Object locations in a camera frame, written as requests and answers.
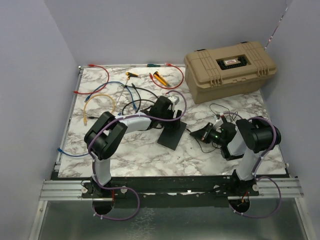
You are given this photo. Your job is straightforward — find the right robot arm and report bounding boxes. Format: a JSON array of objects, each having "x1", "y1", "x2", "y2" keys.
[{"x1": 190, "y1": 114, "x2": 282, "y2": 196}]

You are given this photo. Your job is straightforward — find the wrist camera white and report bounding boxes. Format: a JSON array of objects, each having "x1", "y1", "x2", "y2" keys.
[
  {"x1": 213, "y1": 114, "x2": 224, "y2": 129},
  {"x1": 167, "y1": 95, "x2": 180, "y2": 110}
]

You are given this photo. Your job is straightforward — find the red ethernet cable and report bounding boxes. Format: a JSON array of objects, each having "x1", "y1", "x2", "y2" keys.
[
  {"x1": 148, "y1": 62, "x2": 185, "y2": 89},
  {"x1": 73, "y1": 63, "x2": 111, "y2": 95}
]

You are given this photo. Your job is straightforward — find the red ethernet cable right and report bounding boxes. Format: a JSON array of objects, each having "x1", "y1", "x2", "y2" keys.
[{"x1": 148, "y1": 62, "x2": 185, "y2": 89}]

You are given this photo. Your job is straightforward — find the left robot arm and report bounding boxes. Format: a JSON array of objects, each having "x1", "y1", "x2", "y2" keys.
[{"x1": 84, "y1": 95, "x2": 187, "y2": 198}]

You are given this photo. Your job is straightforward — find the blue ethernet cable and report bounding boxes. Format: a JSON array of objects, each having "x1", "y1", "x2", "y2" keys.
[{"x1": 84, "y1": 81, "x2": 138, "y2": 117}]

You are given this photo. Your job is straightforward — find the black mounting rail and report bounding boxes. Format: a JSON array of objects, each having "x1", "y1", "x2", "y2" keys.
[{"x1": 49, "y1": 174, "x2": 291, "y2": 208}]

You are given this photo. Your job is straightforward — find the green handled screwdriver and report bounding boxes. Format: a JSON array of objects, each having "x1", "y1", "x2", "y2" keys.
[{"x1": 131, "y1": 63, "x2": 167, "y2": 68}]

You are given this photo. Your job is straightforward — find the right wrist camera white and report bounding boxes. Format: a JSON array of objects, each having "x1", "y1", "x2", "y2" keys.
[{"x1": 213, "y1": 114, "x2": 224, "y2": 129}]

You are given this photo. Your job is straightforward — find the blue cable at edge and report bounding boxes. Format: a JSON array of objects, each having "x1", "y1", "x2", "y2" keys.
[{"x1": 56, "y1": 147, "x2": 91, "y2": 158}]

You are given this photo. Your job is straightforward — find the black power adapter with cable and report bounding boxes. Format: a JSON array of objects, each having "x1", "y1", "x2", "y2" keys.
[{"x1": 184, "y1": 102, "x2": 243, "y2": 155}]

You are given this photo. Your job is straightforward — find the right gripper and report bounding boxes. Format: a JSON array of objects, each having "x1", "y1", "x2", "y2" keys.
[{"x1": 190, "y1": 122, "x2": 226, "y2": 146}]

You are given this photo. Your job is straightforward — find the yellow ethernet cable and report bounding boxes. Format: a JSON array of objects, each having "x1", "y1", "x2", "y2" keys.
[{"x1": 83, "y1": 93, "x2": 116, "y2": 126}]

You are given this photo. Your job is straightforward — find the yellow black T-handle wrench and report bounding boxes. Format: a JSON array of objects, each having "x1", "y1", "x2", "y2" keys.
[{"x1": 122, "y1": 71, "x2": 139, "y2": 88}]

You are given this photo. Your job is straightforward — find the yellow black utility knife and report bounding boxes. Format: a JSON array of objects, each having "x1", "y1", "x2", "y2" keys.
[{"x1": 153, "y1": 71, "x2": 170, "y2": 88}]

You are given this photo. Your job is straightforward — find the red ethernet cable left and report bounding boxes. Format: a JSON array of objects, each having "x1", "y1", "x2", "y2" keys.
[{"x1": 73, "y1": 63, "x2": 111, "y2": 95}]

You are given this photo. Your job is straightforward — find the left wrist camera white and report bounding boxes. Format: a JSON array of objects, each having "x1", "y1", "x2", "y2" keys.
[{"x1": 167, "y1": 95, "x2": 180, "y2": 110}]

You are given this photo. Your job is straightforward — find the black braided ethernet cable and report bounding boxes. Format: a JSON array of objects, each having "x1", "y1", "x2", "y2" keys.
[{"x1": 121, "y1": 83, "x2": 161, "y2": 118}]

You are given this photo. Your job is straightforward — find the black network switch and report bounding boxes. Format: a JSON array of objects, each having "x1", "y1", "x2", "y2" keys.
[{"x1": 157, "y1": 121, "x2": 187, "y2": 151}]

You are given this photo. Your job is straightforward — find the tan plastic toolbox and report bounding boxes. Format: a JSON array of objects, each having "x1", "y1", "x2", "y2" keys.
[{"x1": 184, "y1": 41, "x2": 277, "y2": 104}]

